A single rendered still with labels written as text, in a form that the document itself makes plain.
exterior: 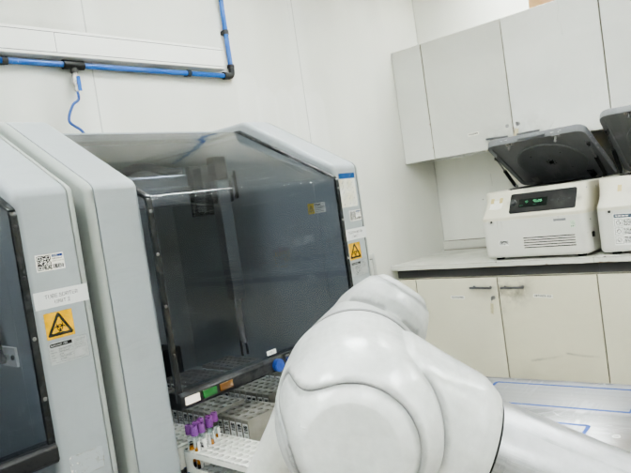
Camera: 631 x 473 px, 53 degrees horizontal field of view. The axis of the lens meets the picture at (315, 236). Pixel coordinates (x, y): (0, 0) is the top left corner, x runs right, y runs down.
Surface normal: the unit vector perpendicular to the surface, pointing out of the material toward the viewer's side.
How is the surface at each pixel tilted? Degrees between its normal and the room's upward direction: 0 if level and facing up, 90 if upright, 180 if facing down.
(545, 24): 90
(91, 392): 90
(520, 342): 90
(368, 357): 24
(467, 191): 90
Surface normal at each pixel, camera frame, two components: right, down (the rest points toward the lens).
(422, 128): -0.66, 0.14
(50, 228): 0.74, -0.07
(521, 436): 0.22, -0.63
